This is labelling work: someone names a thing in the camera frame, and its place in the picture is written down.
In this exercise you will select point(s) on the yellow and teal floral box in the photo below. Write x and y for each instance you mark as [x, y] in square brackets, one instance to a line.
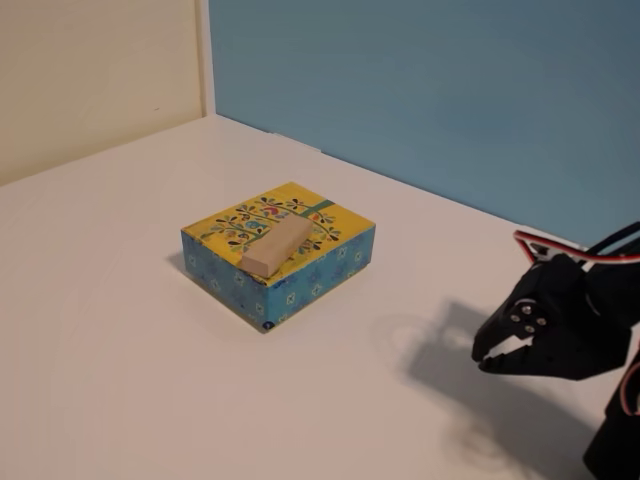
[320, 285]

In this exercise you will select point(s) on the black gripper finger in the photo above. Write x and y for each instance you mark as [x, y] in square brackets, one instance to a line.
[515, 325]
[510, 364]

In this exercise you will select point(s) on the blue backdrop panel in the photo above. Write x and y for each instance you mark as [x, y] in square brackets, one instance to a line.
[400, 75]

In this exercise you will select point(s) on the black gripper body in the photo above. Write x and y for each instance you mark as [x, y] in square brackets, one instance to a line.
[550, 345]

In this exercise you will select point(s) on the wooden Jenga block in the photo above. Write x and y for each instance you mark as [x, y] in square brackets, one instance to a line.
[277, 247]

